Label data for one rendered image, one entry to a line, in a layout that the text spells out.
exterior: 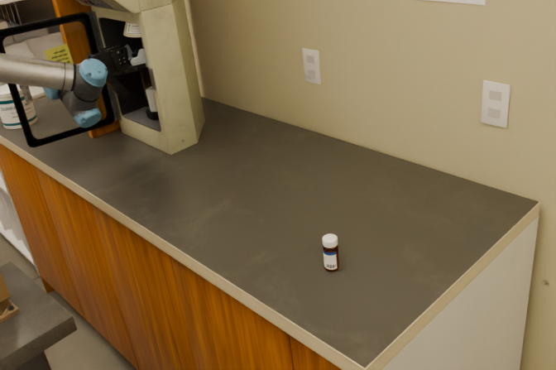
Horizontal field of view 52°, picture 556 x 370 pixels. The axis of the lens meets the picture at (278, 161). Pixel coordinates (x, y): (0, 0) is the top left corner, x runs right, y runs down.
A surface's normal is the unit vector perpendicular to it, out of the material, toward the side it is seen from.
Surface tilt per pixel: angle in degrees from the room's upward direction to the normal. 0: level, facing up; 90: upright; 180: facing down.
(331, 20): 90
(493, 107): 90
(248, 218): 0
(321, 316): 0
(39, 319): 0
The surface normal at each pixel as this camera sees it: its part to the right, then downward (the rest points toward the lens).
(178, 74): 0.69, 0.26
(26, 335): -0.10, -0.89
